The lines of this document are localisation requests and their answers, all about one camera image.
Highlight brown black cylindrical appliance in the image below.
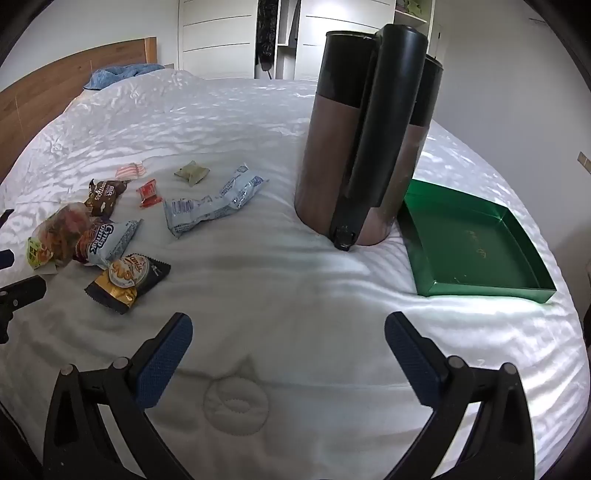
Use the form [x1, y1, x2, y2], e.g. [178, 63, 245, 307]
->
[294, 23, 445, 253]

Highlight blue cloth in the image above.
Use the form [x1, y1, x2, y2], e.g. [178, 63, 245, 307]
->
[84, 63, 166, 91]

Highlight wooden headboard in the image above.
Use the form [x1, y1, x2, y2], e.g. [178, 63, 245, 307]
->
[0, 37, 158, 185]

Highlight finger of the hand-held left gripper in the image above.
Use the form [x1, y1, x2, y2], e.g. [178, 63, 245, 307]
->
[0, 275, 48, 345]
[0, 209, 15, 270]

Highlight blue white crisp packet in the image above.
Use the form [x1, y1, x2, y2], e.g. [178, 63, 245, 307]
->
[74, 217, 142, 270]

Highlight pink striped snack packet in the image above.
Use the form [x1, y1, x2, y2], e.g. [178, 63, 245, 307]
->
[115, 161, 148, 180]

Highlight long blue white wrapper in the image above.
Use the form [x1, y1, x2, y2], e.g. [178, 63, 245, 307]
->
[162, 163, 269, 240]

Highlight white wardrobe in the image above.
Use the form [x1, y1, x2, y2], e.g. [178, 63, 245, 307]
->
[178, 0, 446, 82]

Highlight green tray box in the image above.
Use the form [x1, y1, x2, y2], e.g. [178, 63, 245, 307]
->
[397, 178, 557, 306]

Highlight olive green snack packet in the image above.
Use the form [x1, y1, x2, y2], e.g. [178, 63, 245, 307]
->
[174, 160, 211, 186]

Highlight gold black snack packet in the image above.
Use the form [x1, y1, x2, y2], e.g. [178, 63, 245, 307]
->
[84, 252, 171, 316]

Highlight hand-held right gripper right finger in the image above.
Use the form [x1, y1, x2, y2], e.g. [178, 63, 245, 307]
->
[385, 311, 549, 480]

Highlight dark hanging clothes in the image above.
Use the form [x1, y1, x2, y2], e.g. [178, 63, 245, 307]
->
[256, 0, 280, 71]

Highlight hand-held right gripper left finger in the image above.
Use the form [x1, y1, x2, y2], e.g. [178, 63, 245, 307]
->
[42, 312, 195, 480]

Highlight brown snack packet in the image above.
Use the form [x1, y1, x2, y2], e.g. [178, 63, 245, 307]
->
[84, 178, 129, 218]

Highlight green folded clothes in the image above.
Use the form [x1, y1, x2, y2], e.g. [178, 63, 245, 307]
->
[394, 0, 435, 22]

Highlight white quilted bed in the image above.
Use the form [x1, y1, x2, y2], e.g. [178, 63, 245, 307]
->
[0, 69, 589, 480]

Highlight red snack packet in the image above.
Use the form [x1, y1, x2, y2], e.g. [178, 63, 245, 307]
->
[137, 180, 164, 210]

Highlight clear colourful snack bag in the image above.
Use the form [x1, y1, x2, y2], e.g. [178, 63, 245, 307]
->
[26, 202, 93, 277]

